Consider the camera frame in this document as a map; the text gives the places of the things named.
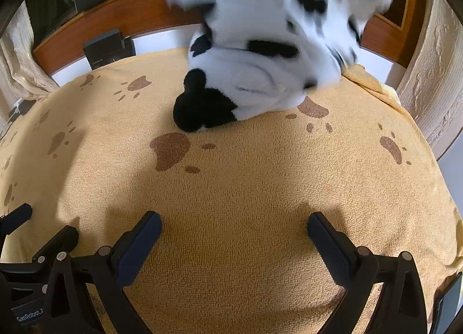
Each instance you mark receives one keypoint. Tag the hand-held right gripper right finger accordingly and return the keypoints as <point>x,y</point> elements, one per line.
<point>329,250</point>

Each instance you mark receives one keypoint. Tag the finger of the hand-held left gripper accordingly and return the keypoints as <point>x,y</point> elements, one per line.
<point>14,218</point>
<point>58,241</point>

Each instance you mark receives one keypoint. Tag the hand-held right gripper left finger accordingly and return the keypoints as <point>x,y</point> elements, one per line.
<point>139,250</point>

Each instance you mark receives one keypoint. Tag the cow print fleece garment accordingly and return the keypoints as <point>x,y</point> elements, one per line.
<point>253,77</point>

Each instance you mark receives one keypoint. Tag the white charger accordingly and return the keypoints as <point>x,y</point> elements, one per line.
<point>21,108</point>

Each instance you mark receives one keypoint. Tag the yellow paw print blanket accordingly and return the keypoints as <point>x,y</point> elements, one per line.
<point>235,182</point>

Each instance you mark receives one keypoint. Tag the black phone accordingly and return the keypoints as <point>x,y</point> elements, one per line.
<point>448,301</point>

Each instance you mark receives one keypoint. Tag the black flat box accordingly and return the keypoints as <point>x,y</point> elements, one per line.
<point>105,48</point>

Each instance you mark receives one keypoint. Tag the beige patterned curtain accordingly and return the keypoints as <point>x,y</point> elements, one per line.
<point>434,73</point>

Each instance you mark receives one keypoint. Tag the wooden framed panel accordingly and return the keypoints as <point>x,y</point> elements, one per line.
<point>383,33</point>

